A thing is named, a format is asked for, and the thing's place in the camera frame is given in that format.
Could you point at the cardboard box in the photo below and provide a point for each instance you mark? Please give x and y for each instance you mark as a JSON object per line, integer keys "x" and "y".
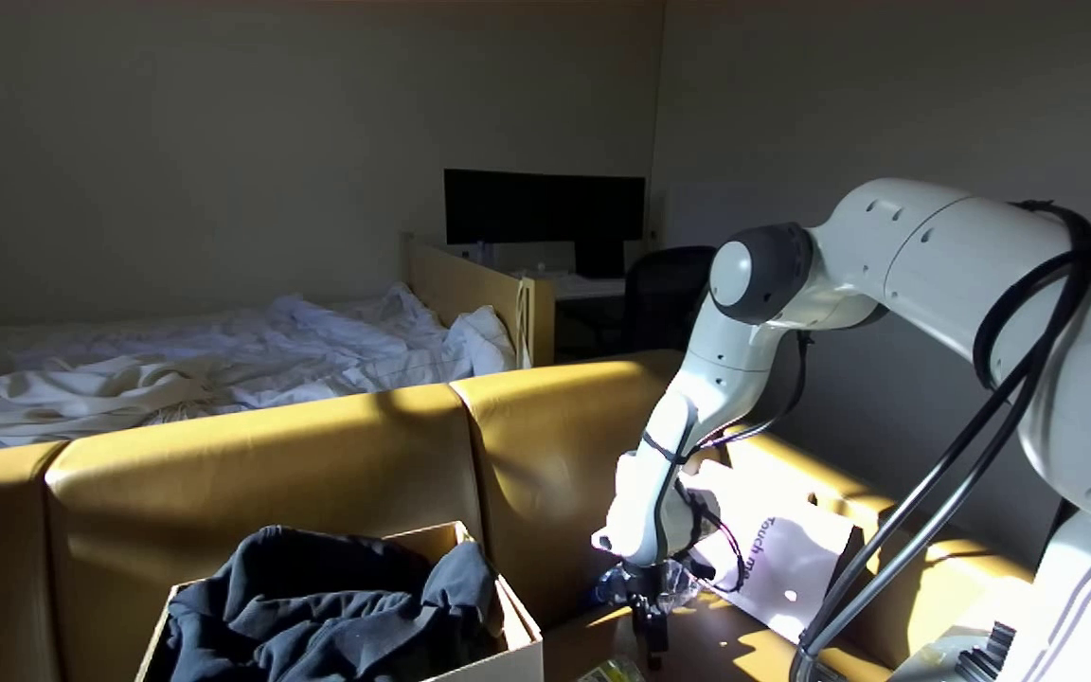
{"x": 519, "y": 633}

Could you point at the clear plastic water bottle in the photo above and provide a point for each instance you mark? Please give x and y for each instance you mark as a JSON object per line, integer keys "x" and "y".
{"x": 685, "y": 587}

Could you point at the black office chair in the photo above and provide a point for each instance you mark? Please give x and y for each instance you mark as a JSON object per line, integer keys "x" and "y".
{"x": 664, "y": 294}

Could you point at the white crumpled duvet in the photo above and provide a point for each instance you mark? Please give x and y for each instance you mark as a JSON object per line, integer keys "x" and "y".
{"x": 252, "y": 360}

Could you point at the yellow leather sofa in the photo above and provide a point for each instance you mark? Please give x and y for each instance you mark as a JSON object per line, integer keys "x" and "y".
{"x": 271, "y": 474}

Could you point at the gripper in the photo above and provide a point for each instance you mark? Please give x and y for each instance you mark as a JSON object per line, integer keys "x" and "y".
{"x": 648, "y": 589}

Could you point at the yellow green packet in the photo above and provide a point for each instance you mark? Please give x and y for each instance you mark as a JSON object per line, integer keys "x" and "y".
{"x": 614, "y": 672}

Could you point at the white desk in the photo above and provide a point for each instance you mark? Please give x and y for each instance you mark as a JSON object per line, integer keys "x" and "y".
{"x": 593, "y": 286}

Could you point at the white paper bag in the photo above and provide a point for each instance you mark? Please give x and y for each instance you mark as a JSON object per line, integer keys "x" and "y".
{"x": 792, "y": 568}

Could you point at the black monitor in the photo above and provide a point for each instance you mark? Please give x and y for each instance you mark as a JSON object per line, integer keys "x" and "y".
{"x": 536, "y": 208}

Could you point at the dark blue garment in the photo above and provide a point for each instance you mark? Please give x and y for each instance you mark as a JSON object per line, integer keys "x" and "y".
{"x": 318, "y": 606}

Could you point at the wooden bed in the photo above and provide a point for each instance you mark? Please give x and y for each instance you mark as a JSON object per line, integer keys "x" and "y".
{"x": 456, "y": 284}

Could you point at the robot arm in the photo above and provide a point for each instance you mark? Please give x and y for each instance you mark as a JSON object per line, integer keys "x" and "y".
{"x": 943, "y": 256}

